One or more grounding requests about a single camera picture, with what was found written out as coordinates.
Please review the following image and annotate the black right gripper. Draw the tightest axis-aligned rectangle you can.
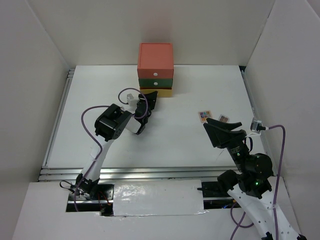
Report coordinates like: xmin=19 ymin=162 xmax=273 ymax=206
xmin=202 ymin=116 xmax=249 ymax=171

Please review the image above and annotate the pink clear blush case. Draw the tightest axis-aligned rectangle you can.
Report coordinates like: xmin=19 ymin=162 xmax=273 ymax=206
xmin=218 ymin=114 xmax=230 ymax=123

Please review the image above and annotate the yellow bottom drawer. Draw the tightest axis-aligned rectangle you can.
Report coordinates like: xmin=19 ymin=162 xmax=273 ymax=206
xmin=139 ymin=87 xmax=173 ymax=98

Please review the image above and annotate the green drawer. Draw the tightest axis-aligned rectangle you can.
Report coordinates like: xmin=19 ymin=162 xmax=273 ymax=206
xmin=138 ymin=78 xmax=173 ymax=88

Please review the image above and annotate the colourful square eyeshadow palette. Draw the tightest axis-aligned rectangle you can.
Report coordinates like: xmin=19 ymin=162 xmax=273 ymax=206
xmin=198 ymin=110 xmax=213 ymax=123

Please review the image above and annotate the red top drawer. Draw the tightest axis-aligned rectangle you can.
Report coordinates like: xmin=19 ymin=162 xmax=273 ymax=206
xmin=137 ymin=69 xmax=174 ymax=79

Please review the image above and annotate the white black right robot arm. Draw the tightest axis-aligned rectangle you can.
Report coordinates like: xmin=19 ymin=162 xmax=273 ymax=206
xmin=203 ymin=118 xmax=305 ymax=240

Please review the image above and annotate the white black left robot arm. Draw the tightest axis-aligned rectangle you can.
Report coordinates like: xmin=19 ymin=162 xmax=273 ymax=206
xmin=72 ymin=91 xmax=158 ymax=200

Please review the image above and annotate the red drawer cabinet shell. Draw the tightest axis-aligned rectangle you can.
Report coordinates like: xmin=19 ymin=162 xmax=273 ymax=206
xmin=137 ymin=42 xmax=174 ymax=71

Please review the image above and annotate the white foil covered panel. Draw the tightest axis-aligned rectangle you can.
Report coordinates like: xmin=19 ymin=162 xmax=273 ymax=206
xmin=113 ymin=179 xmax=206 ymax=217

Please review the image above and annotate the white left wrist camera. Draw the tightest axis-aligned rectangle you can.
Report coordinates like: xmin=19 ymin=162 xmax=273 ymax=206
xmin=126 ymin=93 xmax=139 ymax=107

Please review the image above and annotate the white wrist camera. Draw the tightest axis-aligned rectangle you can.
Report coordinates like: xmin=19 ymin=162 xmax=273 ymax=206
xmin=126 ymin=93 xmax=139 ymax=107
xmin=246 ymin=118 xmax=263 ymax=138

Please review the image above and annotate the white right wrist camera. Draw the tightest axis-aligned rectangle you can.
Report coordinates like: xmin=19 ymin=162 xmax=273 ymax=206
xmin=246 ymin=118 xmax=263 ymax=138

